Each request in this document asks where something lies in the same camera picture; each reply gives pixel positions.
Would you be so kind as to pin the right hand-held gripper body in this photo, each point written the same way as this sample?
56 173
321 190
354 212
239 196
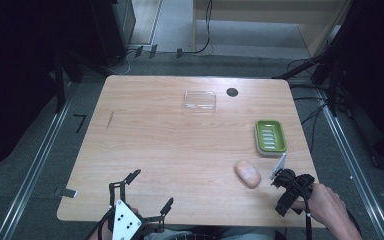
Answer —
291 181

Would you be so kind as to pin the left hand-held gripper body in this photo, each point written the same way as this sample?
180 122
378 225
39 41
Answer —
125 220

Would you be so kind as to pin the pink soap bar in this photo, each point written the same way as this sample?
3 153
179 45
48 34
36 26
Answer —
247 173

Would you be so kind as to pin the person's left hand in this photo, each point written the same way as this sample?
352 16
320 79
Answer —
104 235

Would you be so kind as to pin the person's right hand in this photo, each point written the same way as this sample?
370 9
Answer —
325 206

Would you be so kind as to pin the green soap dish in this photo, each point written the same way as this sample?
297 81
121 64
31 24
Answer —
270 137

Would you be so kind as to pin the grey tape strip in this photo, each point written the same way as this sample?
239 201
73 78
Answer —
67 192

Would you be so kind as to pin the black round table grommet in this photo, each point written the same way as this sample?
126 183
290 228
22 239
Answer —
232 92

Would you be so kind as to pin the clear plastic lid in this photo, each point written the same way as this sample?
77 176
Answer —
199 101

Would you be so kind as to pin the black cabinet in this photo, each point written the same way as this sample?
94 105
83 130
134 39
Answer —
115 30

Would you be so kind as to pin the light wooden shelf unit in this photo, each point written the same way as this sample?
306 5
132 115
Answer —
266 11

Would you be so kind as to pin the metal floor rail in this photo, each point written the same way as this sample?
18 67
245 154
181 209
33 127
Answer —
33 170
356 173

